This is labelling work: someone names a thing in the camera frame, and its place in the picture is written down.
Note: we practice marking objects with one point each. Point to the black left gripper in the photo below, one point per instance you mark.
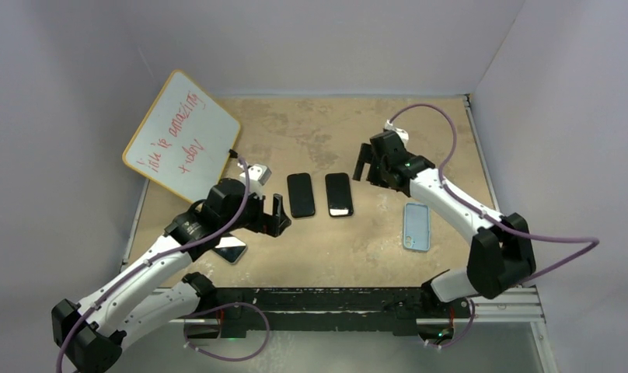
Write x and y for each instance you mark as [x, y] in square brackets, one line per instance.
[271, 224]

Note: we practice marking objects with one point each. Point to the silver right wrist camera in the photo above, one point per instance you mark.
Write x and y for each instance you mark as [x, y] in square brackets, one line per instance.
[403, 135]

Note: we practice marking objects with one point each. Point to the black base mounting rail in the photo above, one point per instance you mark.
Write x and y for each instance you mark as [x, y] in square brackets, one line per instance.
[402, 311]

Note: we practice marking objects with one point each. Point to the phone with bright reflection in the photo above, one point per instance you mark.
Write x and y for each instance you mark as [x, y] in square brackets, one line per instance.
[230, 248]

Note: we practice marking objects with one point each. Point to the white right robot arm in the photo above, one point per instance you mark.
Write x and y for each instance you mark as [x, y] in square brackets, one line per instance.
[500, 254]

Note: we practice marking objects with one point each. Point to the black phone case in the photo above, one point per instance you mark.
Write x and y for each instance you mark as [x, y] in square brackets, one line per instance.
[338, 195]

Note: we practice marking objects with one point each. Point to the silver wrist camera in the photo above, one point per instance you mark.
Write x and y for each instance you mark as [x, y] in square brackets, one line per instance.
[403, 135]
[259, 174]

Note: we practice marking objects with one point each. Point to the white whiteboard with red writing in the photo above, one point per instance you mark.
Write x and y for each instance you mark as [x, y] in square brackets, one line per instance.
[183, 142]

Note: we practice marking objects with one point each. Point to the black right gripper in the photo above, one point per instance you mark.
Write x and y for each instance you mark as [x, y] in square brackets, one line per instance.
[368, 155]

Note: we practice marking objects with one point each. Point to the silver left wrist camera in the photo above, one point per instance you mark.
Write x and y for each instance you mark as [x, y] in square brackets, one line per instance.
[259, 174]

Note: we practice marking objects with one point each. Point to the light blue phone case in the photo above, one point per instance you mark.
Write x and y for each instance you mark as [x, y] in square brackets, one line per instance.
[416, 227]

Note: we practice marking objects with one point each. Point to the black phone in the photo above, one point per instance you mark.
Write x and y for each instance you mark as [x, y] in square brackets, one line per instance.
[300, 195]

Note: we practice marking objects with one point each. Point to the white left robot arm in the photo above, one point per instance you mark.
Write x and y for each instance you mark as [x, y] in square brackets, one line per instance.
[94, 331]

